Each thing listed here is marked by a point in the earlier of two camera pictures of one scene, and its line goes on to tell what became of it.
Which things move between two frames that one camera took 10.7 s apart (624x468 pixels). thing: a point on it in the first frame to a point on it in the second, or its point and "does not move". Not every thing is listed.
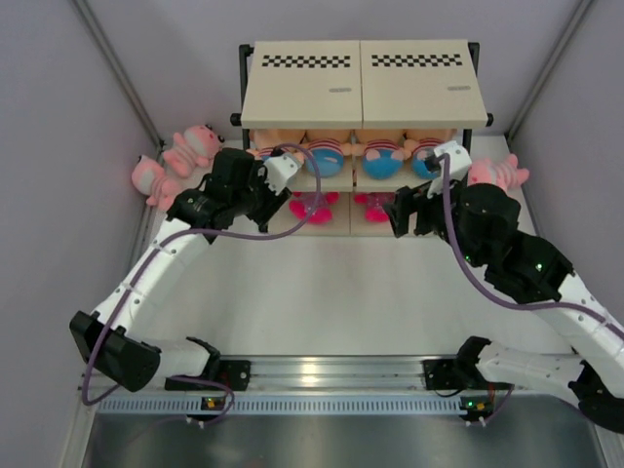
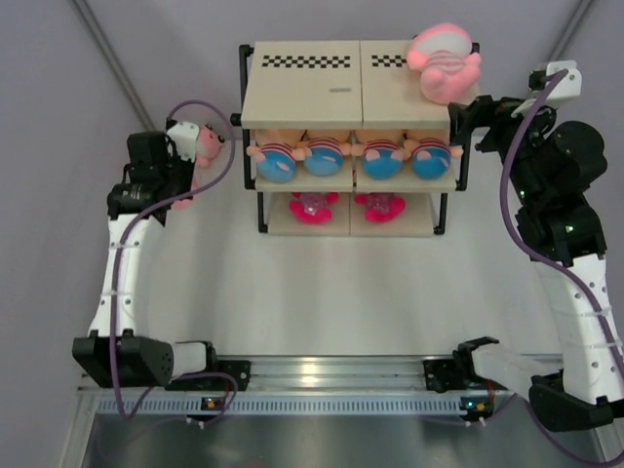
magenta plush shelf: [302, 203] does not move
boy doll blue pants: [287, 140] does not move
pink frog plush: [505, 174] to [444, 56]
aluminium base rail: [347, 372] does not move
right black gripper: [409, 202] to [483, 112]
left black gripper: [271, 200] to [186, 166]
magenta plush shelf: [374, 211] does not move
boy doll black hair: [420, 142] does not move
